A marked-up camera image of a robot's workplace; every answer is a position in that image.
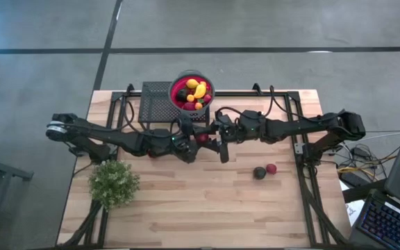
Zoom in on red grey collapsible colander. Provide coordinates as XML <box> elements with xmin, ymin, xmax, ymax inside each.
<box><xmin>167</xmin><ymin>69</ymin><xmax>216</xmax><ymax>118</ymax></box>

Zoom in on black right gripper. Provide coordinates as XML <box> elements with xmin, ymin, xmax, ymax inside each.
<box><xmin>205</xmin><ymin>110</ymin><xmax>242</xmax><ymax>164</ymax></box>

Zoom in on black floor cable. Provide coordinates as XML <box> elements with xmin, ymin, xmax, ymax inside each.
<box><xmin>338</xmin><ymin>142</ymin><xmax>400</xmax><ymax>169</ymax></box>

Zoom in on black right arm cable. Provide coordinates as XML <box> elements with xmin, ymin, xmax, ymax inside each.
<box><xmin>215</xmin><ymin>85</ymin><xmax>345</xmax><ymax>123</ymax></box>

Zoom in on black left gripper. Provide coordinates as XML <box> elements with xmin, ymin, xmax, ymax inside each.
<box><xmin>168</xmin><ymin>115</ymin><xmax>207</xmax><ymax>164</ymax></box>

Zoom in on black left base cable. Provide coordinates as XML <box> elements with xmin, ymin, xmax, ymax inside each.
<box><xmin>72</xmin><ymin>162</ymin><xmax>94</xmax><ymax>178</ymax></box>

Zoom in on black mesh shelf riser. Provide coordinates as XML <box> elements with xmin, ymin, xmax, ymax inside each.
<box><xmin>137</xmin><ymin>81</ymin><xmax>210</xmax><ymax>135</ymax></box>

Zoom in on grey metal stand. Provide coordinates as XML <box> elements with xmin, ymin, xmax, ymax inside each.
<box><xmin>0</xmin><ymin>151</ymin><xmax>35</xmax><ymax>244</ymax></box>

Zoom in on white floor cable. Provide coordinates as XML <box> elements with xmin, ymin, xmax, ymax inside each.
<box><xmin>365</xmin><ymin>130</ymin><xmax>400</xmax><ymax>143</ymax></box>

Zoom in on yellow cable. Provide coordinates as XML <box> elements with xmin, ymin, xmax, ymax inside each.
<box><xmin>337</xmin><ymin>154</ymin><xmax>399</xmax><ymax>174</ymax></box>

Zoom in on green artificial potted plant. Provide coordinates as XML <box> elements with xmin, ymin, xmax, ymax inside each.
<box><xmin>87</xmin><ymin>160</ymin><xmax>141</xmax><ymax>213</ymax></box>

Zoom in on black stand bar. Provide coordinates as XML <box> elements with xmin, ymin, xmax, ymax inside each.
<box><xmin>342</xmin><ymin>178</ymin><xmax>390</xmax><ymax>204</ymax></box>

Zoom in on white paper sheet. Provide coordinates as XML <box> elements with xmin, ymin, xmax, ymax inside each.
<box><xmin>338</xmin><ymin>180</ymin><xmax>366</xmax><ymax>226</ymax></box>

